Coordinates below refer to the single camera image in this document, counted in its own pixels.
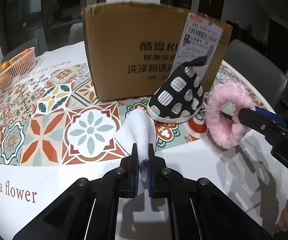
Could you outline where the white fruit basket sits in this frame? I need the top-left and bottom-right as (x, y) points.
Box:
(0, 47), (36, 92)

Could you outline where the grey chair behind box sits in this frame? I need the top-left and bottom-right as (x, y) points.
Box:
(68, 22), (84, 45)

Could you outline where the pink fluffy headband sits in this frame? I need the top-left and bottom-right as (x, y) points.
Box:
(206, 80), (255, 150)

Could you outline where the black sliding glass door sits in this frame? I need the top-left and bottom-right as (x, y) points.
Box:
(0, 0), (105, 55)

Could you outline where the grey chair far left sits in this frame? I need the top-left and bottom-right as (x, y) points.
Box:
(1, 38), (41, 63)

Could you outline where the grey chair right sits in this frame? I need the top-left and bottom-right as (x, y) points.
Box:
(224, 40), (287, 108)

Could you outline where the patterned table runner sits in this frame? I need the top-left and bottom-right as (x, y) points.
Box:
(0, 60), (267, 167)

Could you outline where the cardboard box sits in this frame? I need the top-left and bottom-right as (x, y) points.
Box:
(81, 2), (232, 101)

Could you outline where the black white patterned pouch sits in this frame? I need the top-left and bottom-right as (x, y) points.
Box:
(147, 55), (207, 124)

